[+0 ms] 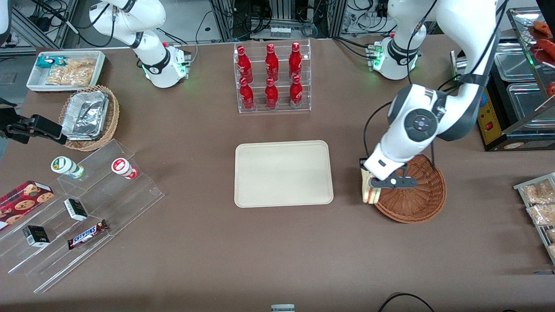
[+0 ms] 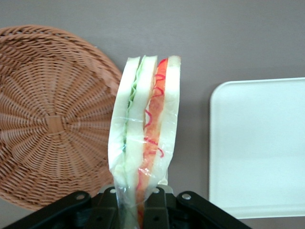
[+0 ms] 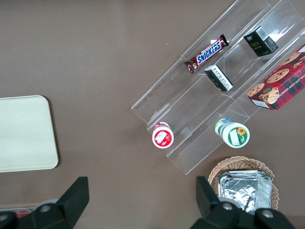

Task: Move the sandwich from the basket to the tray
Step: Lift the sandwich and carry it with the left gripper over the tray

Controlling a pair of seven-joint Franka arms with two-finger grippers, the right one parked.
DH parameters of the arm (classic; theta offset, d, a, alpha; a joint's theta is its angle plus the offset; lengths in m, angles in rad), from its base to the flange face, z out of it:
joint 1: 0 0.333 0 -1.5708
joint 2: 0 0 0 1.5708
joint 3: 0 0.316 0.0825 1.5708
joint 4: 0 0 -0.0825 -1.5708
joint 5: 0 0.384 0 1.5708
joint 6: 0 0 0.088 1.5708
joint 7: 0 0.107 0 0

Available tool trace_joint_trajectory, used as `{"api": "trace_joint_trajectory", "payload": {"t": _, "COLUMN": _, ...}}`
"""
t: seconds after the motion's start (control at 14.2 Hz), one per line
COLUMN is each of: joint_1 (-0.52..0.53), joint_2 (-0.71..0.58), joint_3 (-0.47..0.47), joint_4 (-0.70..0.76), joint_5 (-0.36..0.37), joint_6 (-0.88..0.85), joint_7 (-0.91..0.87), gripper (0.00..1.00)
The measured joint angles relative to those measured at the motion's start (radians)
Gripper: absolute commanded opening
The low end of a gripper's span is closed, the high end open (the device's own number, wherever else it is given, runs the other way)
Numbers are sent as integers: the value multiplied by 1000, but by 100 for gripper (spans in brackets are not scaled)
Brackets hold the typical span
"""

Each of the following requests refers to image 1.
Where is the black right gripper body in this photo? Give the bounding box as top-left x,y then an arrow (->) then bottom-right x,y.
0,98 -> 34,143

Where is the triangular sandwich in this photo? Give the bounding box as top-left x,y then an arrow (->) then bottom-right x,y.
361,168 -> 381,205

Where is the aluminium foil tray stack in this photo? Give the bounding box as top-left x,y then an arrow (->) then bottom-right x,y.
61,90 -> 110,141

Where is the large brown wicker basket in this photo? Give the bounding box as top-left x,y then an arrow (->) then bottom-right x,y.
372,154 -> 447,224

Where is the small tan wicker basket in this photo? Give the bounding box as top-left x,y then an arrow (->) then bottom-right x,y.
59,85 -> 120,152

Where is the beige rectangular tray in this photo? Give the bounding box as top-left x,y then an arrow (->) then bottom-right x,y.
234,140 -> 334,208

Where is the green lid yogurt cup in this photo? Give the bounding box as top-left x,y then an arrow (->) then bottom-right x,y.
51,156 -> 85,179

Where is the white rectangular bin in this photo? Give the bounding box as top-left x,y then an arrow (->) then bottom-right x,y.
26,50 -> 106,93

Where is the clear bag of crackers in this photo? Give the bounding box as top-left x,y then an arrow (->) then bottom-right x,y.
45,66 -> 95,86
64,58 -> 96,71

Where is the teal snack packet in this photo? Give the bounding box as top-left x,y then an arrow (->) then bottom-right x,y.
36,55 -> 68,69

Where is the red lid yogurt cup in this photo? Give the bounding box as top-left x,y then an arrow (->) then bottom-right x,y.
111,158 -> 139,180

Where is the small black box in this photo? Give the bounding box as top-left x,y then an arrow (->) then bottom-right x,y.
23,225 -> 50,247
64,198 -> 88,221

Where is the red chocolate cookie box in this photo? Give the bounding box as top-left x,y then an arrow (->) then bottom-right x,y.
0,180 -> 55,231

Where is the clear acrylic stepped display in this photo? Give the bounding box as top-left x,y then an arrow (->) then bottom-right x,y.
0,139 -> 165,294

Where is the red cola bottle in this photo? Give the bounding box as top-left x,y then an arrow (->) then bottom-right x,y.
289,75 -> 304,108
289,42 -> 303,81
265,77 -> 279,110
237,45 -> 254,84
239,77 -> 255,110
265,43 -> 279,82

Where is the clear acrylic bottle rack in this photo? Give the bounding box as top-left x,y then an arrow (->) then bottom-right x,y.
233,39 -> 312,114

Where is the snickers chocolate bar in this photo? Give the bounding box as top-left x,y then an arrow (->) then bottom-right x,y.
67,219 -> 109,250

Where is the black hot food display case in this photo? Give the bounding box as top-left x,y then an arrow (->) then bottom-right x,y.
451,6 -> 555,152

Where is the grey snack rack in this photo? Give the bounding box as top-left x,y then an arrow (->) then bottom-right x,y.
514,172 -> 555,265

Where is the steel food pan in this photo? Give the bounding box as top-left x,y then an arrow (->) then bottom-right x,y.
506,82 -> 555,131
494,51 -> 539,83

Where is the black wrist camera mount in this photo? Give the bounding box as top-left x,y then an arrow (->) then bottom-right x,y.
369,167 -> 418,190

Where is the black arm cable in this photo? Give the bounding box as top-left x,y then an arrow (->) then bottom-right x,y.
363,0 -> 509,174

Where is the black table edge cable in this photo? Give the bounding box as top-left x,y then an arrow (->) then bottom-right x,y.
377,293 -> 436,312

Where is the aluminium equipment frame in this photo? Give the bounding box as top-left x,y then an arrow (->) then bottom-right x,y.
208,0 -> 348,42

